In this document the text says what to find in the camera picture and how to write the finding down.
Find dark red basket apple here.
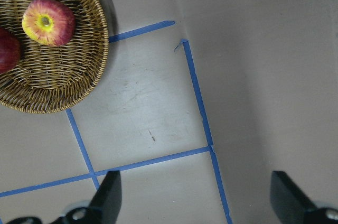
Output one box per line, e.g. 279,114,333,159
1,27,21,74

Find round wicker basket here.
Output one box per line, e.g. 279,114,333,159
1,0,109,114

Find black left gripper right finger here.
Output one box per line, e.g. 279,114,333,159
270,171,337,224

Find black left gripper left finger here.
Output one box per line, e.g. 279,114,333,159
62,171,122,224

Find yellow-red striped apple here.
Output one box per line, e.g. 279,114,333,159
22,0,76,47

